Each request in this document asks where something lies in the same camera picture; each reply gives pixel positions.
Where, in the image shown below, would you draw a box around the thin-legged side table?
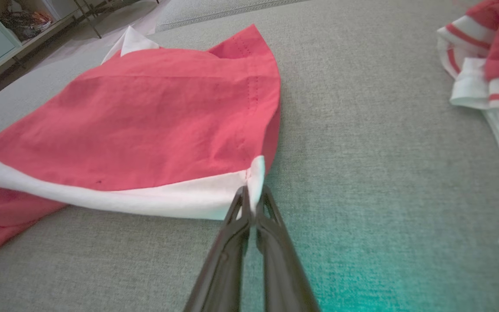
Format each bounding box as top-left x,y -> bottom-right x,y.
73,0 -> 160,39

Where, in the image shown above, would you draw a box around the colourful clutter on cabinet shelf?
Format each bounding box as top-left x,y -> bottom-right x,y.
0,9 -> 53,40

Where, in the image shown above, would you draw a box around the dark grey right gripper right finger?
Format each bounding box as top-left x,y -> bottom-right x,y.
254,185 -> 319,312

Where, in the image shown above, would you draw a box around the red shorts with white band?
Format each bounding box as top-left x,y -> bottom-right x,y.
0,24 -> 282,256

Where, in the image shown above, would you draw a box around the grey fabric sofa cushion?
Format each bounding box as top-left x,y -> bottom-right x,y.
156,0 -> 308,32

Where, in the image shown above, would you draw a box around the grey fabric sofa seat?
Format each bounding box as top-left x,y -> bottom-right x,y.
0,0 -> 499,312

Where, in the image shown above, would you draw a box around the red and white striped shirt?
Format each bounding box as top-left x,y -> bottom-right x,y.
437,0 -> 499,270

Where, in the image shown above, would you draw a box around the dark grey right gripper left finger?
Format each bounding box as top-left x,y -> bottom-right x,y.
184,185 -> 253,312

